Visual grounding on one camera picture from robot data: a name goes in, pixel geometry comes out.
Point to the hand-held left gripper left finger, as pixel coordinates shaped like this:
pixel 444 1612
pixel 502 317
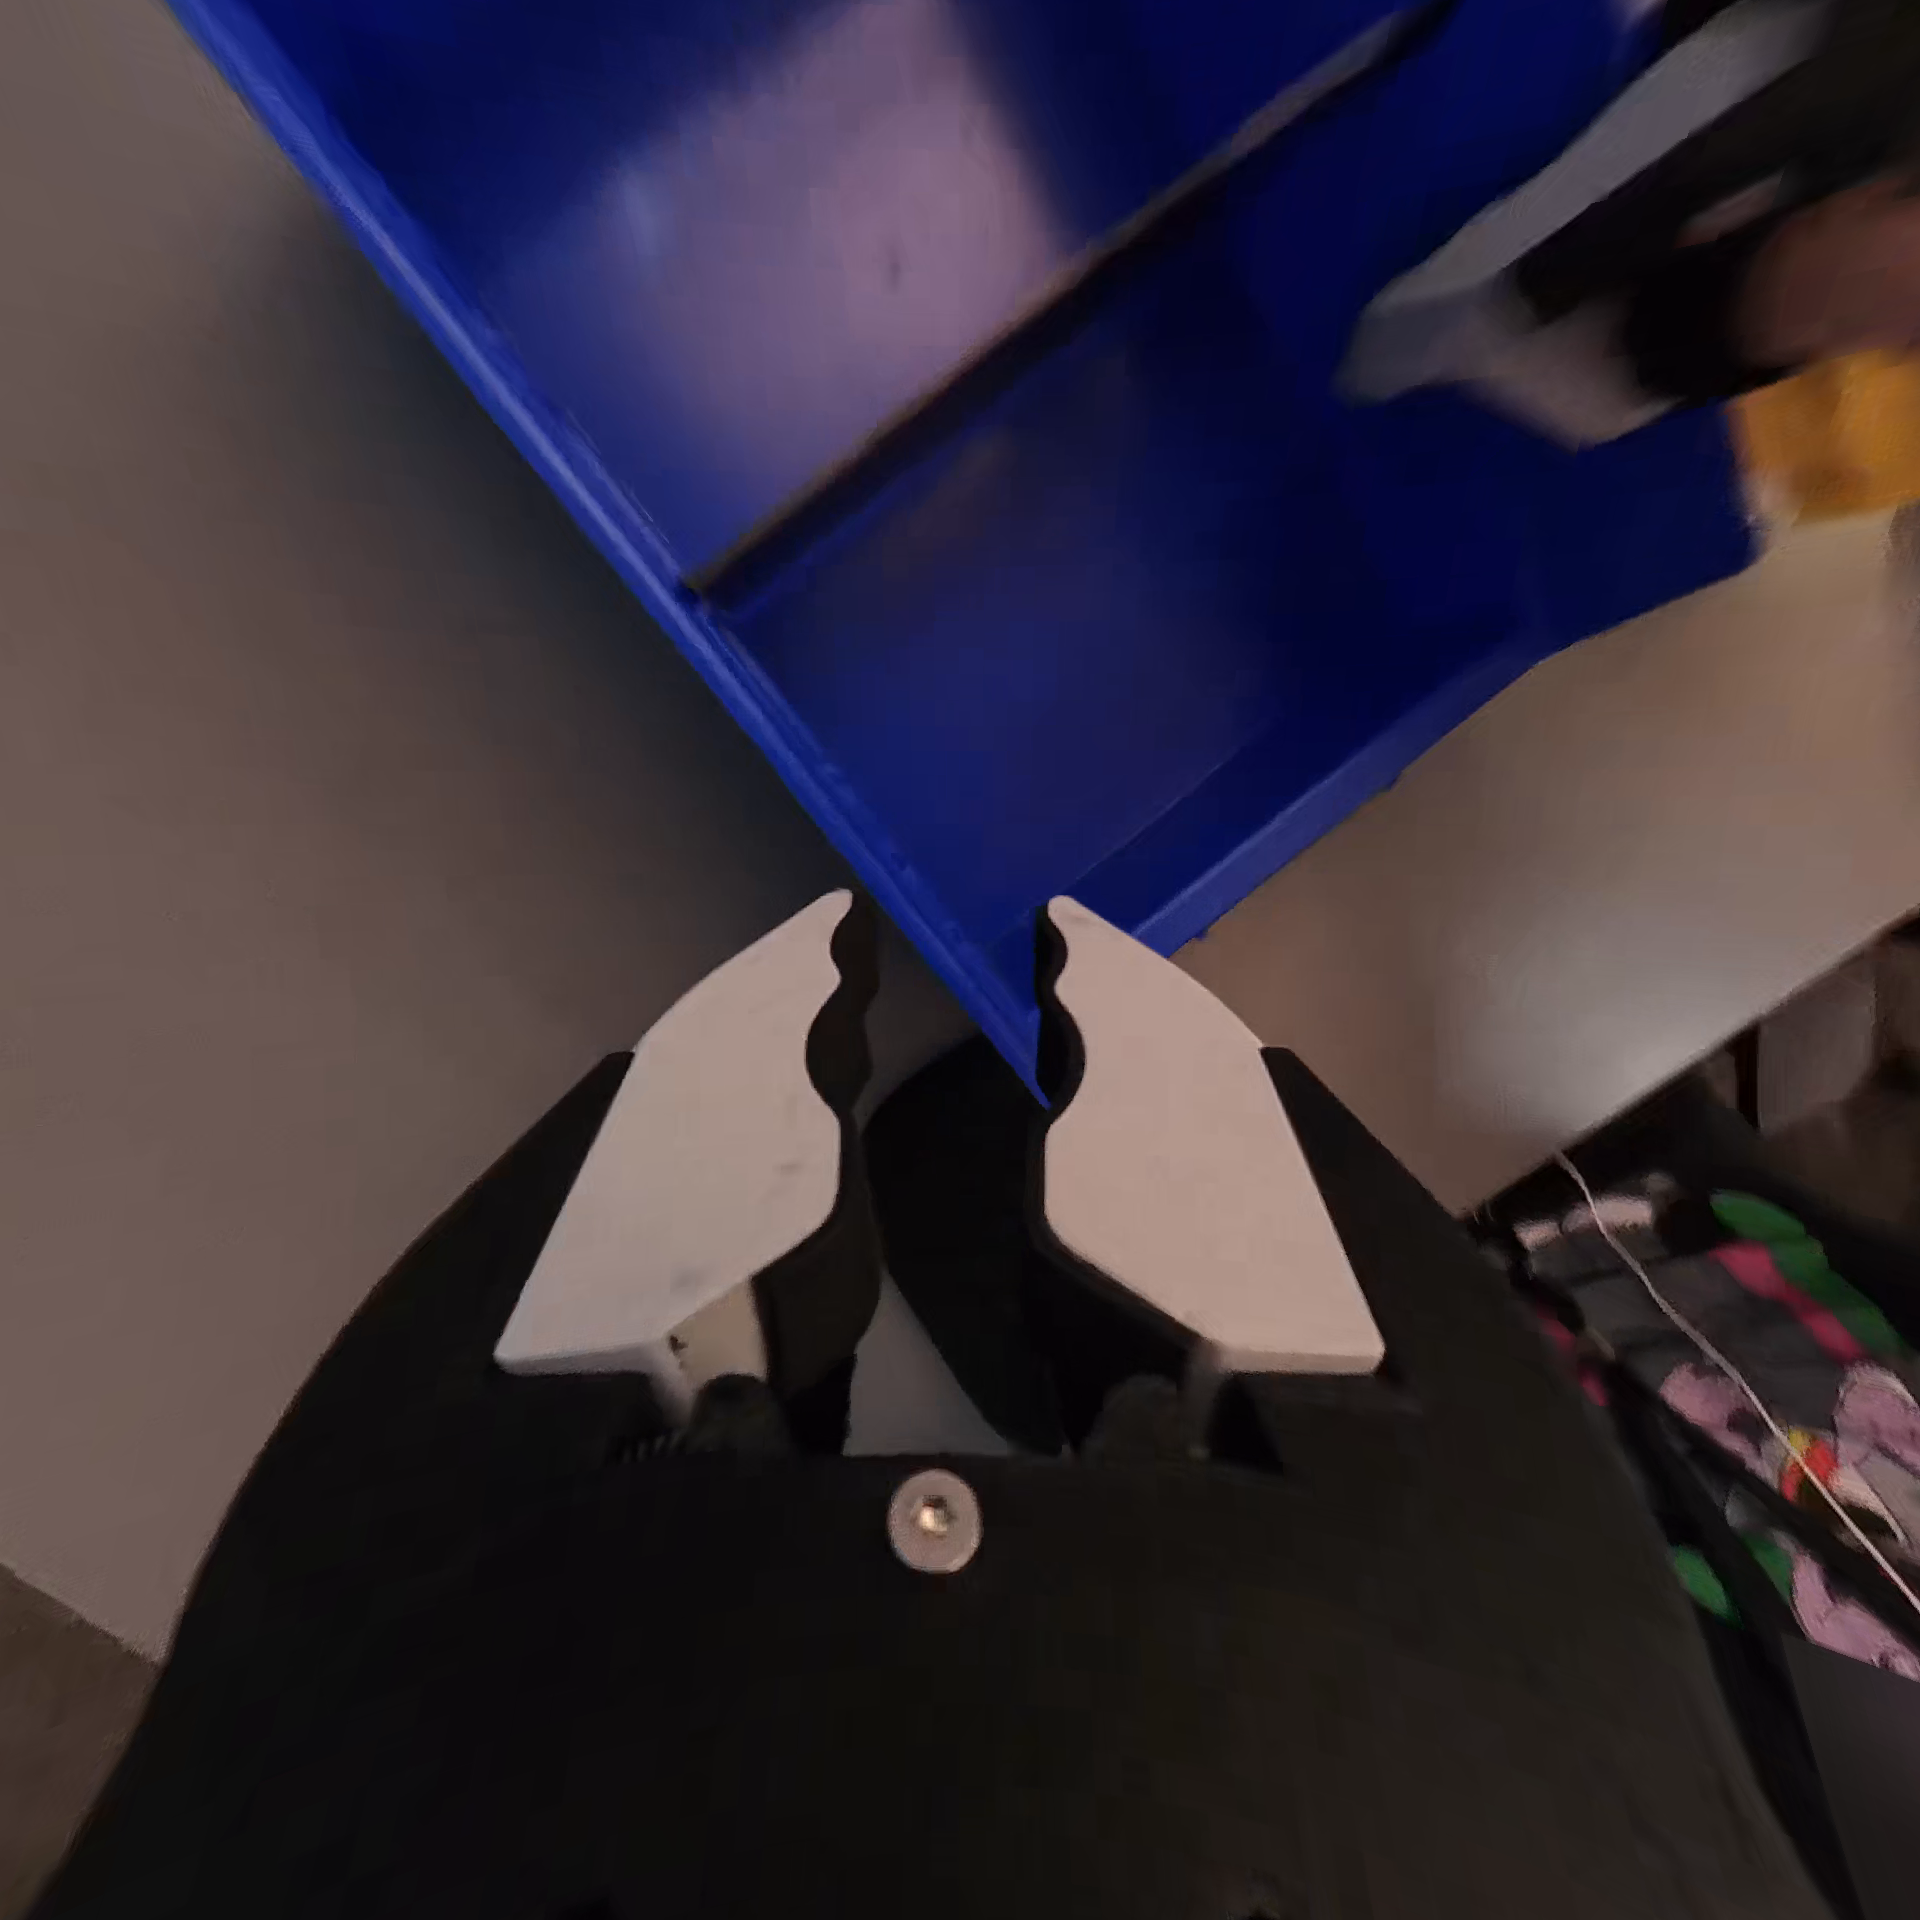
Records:
pixel 692 1171

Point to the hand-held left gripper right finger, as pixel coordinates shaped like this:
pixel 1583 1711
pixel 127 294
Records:
pixel 1184 1171

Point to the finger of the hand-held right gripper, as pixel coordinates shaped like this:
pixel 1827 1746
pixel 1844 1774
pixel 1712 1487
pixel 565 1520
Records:
pixel 1517 212

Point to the yellow plastic bin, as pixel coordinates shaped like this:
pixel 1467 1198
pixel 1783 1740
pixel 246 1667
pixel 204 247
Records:
pixel 1830 442

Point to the blue plastic bin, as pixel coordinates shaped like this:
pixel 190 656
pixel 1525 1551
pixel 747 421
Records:
pixel 1051 600

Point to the person's right hand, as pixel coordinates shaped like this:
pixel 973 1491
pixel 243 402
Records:
pixel 1816 285

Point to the colourful printed cloth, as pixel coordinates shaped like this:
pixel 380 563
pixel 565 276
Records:
pixel 1769 1319

